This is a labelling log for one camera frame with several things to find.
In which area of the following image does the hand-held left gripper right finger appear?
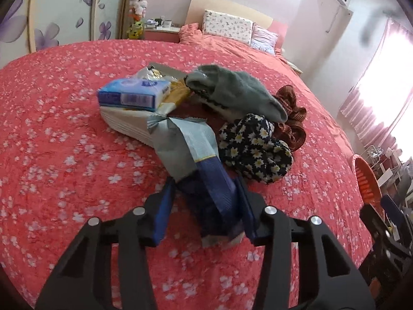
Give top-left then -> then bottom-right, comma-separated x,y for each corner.
234,176 -> 376,310

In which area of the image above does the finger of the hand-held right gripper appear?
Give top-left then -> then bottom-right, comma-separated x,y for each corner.
359,203 -> 413,285

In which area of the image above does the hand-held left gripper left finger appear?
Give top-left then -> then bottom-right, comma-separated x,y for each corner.
35,181 -> 176,310

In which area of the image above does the blue and grey snack wrapper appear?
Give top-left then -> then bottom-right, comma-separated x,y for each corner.
147,114 -> 249,249

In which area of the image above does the orange plastic basket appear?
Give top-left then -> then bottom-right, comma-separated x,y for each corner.
350,154 -> 383,212

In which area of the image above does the white metal rack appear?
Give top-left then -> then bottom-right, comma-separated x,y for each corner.
364,145 -> 413,201

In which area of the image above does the black daisy print scrunchie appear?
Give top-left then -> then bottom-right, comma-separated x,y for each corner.
219,114 -> 294,184

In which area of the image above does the brown pleated scrunchie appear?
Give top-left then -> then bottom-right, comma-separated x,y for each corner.
276,84 -> 307,152

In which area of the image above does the pink curtain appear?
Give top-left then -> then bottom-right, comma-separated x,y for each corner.
339,19 -> 413,159

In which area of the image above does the grey fuzzy sock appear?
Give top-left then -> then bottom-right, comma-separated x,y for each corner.
185,65 -> 288,124

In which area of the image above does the yellow snack wrapper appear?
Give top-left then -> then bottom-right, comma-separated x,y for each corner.
134,63 -> 194,117

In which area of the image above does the blue tissue pack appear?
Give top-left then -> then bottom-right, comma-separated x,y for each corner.
97,78 -> 171,113

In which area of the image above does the red floral blanket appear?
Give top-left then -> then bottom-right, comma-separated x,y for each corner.
0,39 -> 375,310

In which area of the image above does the pink striped pillow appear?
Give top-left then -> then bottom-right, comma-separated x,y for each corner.
251,24 -> 280,55

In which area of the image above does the pink nightstand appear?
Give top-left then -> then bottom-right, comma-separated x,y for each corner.
144,26 -> 181,43

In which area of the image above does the pink duvet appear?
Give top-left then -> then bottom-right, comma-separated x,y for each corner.
178,22 -> 302,78

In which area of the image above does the green plush toy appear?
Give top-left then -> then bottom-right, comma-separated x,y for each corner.
126,19 -> 144,39

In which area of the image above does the white floral pillow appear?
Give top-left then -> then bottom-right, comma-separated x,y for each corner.
203,10 -> 255,46

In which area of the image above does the white standing air conditioner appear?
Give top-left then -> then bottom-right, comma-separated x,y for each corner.
292,0 -> 353,81

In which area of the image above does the white plush toy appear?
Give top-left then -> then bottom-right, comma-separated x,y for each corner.
130,0 -> 148,15

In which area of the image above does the beige headboard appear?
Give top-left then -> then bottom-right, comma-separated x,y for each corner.
185,0 -> 289,49

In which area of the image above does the wardrobe with purple flowers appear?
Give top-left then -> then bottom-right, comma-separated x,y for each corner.
0,0 -> 133,72

